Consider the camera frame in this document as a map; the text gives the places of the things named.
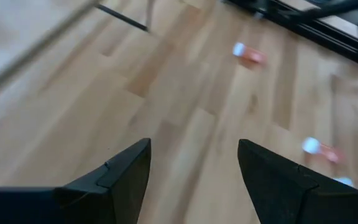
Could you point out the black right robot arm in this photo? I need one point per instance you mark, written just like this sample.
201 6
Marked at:
337 6

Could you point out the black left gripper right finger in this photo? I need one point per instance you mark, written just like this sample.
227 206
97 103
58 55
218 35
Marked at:
306 202

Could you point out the plain white plastic bottle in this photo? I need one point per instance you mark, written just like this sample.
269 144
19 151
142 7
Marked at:
343 181

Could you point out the black aluminium table frame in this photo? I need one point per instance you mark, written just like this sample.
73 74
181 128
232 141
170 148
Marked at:
337 39

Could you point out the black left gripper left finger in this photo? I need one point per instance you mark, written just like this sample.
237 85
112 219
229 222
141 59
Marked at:
73 205

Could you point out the pink pill bottle white cap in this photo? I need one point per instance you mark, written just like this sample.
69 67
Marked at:
325 151
252 55

